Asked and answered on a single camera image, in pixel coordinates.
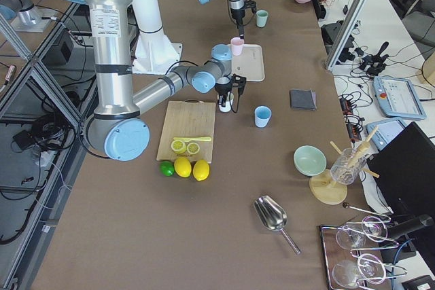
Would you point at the mint green cup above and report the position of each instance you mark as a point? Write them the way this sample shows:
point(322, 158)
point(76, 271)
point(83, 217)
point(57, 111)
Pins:
point(261, 18)

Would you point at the light blue cup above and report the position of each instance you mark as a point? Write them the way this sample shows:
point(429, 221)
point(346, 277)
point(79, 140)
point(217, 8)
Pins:
point(262, 115)

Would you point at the grey folded cloth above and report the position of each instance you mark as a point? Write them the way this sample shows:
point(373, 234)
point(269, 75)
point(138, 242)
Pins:
point(303, 99)

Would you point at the yellow plastic knife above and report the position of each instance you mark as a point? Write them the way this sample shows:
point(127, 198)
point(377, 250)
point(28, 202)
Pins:
point(189, 139)

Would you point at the green lime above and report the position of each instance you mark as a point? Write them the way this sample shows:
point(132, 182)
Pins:
point(167, 168)

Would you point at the blue teach pendant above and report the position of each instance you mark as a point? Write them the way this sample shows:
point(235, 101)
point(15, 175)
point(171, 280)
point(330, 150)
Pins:
point(398, 98)
point(387, 130)

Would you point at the aluminium frame post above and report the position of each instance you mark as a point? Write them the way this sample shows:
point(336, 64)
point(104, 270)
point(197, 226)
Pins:
point(344, 33)

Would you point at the mint green bowl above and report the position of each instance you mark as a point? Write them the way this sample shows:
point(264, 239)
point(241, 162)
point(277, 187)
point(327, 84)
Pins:
point(309, 160)

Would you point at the black monitor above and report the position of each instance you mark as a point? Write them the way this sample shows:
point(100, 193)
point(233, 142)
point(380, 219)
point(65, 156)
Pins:
point(406, 172)

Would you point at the metal scoop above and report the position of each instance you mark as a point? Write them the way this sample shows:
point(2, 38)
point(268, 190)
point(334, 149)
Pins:
point(274, 218)

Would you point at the cream rectangular tray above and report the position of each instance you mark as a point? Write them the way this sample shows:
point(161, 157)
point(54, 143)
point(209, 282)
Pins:
point(250, 63)

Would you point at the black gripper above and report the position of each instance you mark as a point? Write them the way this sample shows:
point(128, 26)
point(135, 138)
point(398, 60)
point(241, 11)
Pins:
point(222, 89)
point(237, 13)

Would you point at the clear textured glass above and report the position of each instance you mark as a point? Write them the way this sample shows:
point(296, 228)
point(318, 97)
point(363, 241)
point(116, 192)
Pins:
point(346, 168)

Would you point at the lemon half slice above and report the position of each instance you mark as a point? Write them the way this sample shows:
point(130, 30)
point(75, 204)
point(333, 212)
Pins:
point(193, 148)
point(178, 146)

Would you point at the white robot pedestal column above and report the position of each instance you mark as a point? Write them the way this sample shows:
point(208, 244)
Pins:
point(154, 52)

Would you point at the whole yellow lemon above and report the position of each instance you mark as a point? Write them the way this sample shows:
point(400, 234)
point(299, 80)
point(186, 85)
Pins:
point(183, 167)
point(201, 170)

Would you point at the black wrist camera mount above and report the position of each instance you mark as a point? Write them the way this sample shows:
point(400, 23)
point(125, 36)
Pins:
point(239, 83)

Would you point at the cream white cup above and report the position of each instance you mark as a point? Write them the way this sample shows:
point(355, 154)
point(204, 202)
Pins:
point(227, 109)

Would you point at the wine glass rack tray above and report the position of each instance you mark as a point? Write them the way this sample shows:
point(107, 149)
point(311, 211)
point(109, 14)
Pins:
point(352, 254)

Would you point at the pink cup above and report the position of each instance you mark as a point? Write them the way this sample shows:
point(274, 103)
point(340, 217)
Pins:
point(236, 46)

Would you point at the wooden cutting board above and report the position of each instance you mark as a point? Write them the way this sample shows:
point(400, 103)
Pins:
point(185, 119)

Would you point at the wooden cup tree stand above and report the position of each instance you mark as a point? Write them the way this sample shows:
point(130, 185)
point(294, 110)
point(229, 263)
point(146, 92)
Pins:
point(328, 191)

